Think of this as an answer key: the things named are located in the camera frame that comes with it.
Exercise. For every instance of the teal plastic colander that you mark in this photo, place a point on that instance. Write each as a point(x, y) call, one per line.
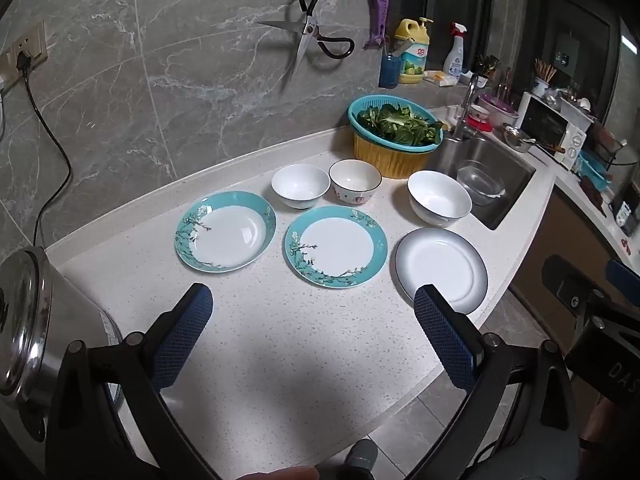
point(356, 110)

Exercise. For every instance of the white microwave oven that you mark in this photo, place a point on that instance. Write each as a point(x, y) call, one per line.
point(547, 125)

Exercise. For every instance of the purple-rimmed basin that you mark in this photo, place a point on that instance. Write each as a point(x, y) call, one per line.
point(500, 107)

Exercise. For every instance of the wall socket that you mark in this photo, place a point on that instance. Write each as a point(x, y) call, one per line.
point(12, 55)

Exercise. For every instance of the person's right forearm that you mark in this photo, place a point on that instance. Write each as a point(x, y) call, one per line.
point(600, 422)

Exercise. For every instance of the large white bowl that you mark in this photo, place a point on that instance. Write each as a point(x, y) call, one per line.
point(439, 197)

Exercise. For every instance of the teal floral plate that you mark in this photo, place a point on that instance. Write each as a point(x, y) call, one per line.
point(227, 232)
point(336, 247)

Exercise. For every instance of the red and white bowl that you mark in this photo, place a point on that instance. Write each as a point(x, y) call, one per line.
point(479, 119)

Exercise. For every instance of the small white bowl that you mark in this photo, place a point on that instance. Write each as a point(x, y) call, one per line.
point(300, 185)

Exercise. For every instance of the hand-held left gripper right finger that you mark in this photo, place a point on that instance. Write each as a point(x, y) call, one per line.
point(445, 340)

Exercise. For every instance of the purple peeler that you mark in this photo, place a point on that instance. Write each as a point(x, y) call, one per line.
point(378, 20)

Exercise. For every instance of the white dark-rimmed plate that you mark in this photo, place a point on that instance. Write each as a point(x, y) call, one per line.
point(440, 262)

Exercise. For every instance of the brown-rimmed floral bowl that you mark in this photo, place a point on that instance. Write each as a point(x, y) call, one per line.
point(355, 180)

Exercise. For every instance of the teal plastic basket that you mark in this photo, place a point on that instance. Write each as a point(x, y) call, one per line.
point(592, 172)

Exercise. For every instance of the grey shoe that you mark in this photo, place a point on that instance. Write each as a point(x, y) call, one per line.
point(361, 460)

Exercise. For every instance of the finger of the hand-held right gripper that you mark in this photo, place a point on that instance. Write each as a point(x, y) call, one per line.
point(567, 285)
point(625, 275)

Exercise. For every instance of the leafy green vegetables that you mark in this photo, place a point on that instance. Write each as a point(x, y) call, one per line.
point(400, 122)

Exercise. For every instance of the metal faucet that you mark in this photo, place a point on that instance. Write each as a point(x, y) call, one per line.
point(467, 105)

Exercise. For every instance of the stainless steel sink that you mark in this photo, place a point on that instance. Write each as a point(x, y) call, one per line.
point(510, 170)

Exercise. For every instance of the stainless steel rice cooker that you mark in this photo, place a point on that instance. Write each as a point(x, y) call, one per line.
point(55, 330)

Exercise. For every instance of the yellow detergent bottle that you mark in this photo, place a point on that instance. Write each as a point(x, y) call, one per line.
point(412, 55)

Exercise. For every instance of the chopstick holder with chopsticks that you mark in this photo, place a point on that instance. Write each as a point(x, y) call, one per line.
point(541, 82)

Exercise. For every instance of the white spray bottle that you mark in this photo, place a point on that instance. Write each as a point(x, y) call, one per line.
point(455, 57)

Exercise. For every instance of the yellow plastic basin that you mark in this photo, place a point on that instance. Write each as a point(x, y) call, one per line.
point(390, 162)

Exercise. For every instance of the blue cup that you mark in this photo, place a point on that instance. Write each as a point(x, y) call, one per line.
point(390, 72)

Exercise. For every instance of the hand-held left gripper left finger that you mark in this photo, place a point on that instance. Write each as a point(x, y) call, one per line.
point(185, 335)

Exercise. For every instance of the clear glass bowl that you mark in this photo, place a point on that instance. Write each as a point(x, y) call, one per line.
point(480, 182)

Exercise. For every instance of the metal saucepan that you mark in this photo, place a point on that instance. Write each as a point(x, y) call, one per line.
point(517, 137)

